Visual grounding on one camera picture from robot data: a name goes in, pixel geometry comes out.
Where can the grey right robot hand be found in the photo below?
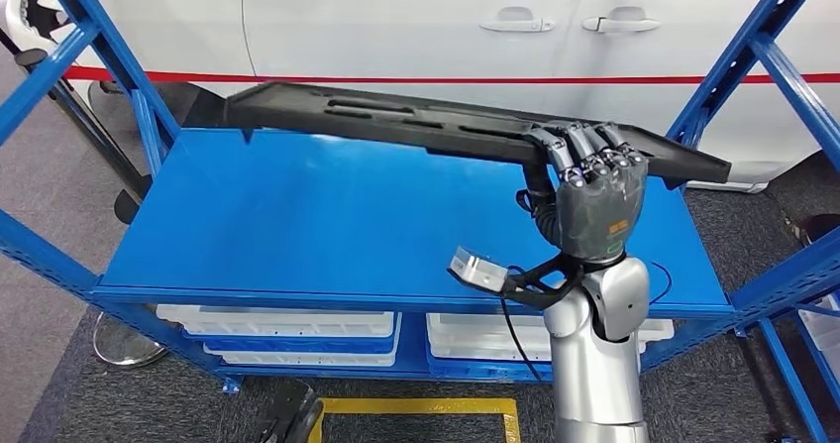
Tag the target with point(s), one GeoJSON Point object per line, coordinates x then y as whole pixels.
{"type": "Point", "coordinates": [597, 210]}

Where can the long black plastic part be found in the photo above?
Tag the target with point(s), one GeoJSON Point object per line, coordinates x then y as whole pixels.
{"type": "Point", "coordinates": [394, 121]}

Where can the dark round stand base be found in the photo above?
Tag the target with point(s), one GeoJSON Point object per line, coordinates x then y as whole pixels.
{"type": "Point", "coordinates": [823, 230]}

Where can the black robot body part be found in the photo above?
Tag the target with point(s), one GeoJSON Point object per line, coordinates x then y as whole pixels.
{"type": "Point", "coordinates": [289, 414]}

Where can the red barrier belt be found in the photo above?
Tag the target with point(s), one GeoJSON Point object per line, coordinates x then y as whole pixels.
{"type": "Point", "coordinates": [328, 77]}

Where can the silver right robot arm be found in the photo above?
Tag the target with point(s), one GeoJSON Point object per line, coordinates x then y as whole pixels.
{"type": "Point", "coordinates": [590, 361]}

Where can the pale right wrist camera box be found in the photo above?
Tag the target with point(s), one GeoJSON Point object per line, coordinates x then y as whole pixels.
{"type": "Point", "coordinates": [478, 270]}

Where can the white car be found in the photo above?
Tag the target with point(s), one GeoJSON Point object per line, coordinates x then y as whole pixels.
{"type": "Point", "coordinates": [394, 20]}

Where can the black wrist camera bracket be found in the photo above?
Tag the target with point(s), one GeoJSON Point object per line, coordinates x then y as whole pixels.
{"type": "Point", "coordinates": [538, 282]}

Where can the chrome stanchion post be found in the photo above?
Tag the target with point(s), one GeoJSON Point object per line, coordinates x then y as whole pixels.
{"type": "Point", "coordinates": [128, 345]}
{"type": "Point", "coordinates": [128, 203]}

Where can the white plastic bin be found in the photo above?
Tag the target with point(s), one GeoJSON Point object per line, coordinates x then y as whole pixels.
{"type": "Point", "coordinates": [823, 328]}
{"type": "Point", "coordinates": [275, 322]}
{"type": "Point", "coordinates": [295, 358]}
{"type": "Point", "coordinates": [479, 328]}
{"type": "Point", "coordinates": [479, 351]}

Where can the yellow floor tape square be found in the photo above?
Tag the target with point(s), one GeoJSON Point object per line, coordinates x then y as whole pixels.
{"type": "Point", "coordinates": [413, 405]}

